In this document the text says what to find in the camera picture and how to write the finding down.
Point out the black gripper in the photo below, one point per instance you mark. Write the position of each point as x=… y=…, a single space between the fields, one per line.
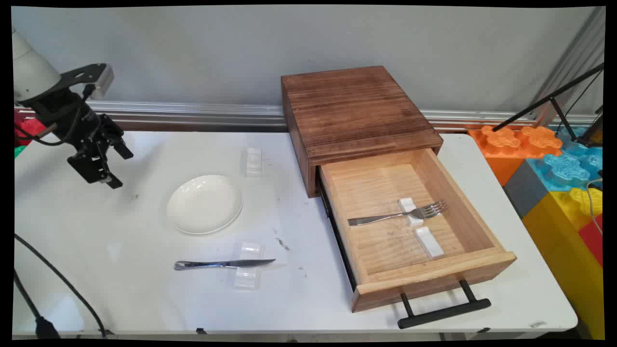
x=67 y=118

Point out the silver table knife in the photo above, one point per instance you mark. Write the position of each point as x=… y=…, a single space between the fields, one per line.
x=212 y=264

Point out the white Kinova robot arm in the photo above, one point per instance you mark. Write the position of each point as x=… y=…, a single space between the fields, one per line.
x=30 y=72

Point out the green foam block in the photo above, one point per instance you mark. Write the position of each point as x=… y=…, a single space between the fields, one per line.
x=18 y=151

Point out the white round plate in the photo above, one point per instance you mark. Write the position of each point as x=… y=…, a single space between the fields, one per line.
x=205 y=205

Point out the white cutlery rest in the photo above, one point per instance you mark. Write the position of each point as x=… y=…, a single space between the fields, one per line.
x=413 y=220
x=428 y=242
x=254 y=161
x=248 y=277

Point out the dark wooden drawer cabinet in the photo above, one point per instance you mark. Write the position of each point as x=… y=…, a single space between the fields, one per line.
x=354 y=113

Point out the silver fork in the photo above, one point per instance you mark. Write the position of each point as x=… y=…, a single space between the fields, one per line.
x=385 y=218

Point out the light wooden drawer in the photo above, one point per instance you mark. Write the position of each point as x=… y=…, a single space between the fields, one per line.
x=424 y=270

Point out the orange foam block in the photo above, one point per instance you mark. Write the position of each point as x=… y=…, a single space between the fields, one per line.
x=511 y=147

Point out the grey foam block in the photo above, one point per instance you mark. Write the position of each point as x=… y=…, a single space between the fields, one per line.
x=525 y=190

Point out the black tripod stand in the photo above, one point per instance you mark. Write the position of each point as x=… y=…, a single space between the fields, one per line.
x=549 y=100

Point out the blue foam block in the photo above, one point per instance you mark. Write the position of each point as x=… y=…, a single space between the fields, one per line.
x=566 y=171

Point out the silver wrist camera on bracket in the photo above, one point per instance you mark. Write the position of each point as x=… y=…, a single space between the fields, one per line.
x=102 y=79

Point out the aluminium wall rail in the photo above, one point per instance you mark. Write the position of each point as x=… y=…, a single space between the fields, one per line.
x=193 y=114

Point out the black drawer slide rail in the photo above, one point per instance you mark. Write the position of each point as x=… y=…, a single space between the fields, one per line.
x=337 y=236

